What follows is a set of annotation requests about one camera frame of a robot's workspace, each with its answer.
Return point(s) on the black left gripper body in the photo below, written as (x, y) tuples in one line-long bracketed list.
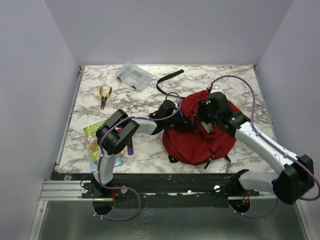
[(177, 121)]

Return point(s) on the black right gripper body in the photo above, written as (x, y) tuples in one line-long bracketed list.
[(207, 116)]

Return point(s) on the red backpack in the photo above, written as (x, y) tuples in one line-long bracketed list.
[(199, 146)]

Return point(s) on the purple black highlighter marker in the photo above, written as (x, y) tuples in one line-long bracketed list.
[(130, 148)]

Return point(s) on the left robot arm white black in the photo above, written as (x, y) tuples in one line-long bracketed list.
[(111, 142)]

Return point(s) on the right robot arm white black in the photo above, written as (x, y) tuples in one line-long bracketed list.
[(293, 175)]

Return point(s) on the clear plastic organizer box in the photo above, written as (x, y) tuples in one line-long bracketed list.
[(133, 76)]

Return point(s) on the light blue notebook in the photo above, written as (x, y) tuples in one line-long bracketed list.
[(117, 162)]

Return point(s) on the yellow black pliers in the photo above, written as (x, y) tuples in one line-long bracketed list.
[(103, 97)]

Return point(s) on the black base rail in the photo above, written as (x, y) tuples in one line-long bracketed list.
[(159, 190)]

